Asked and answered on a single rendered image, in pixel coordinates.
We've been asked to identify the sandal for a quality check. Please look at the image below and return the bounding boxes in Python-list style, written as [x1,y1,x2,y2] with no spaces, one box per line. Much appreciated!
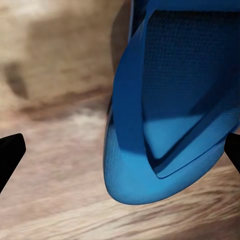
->
[103,0,240,205]

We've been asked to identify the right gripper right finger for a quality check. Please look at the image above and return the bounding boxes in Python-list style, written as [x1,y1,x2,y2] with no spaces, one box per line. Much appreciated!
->
[224,132,240,173]

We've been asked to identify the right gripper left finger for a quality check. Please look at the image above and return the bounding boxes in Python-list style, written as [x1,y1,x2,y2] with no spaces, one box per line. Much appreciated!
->
[0,133,26,193]

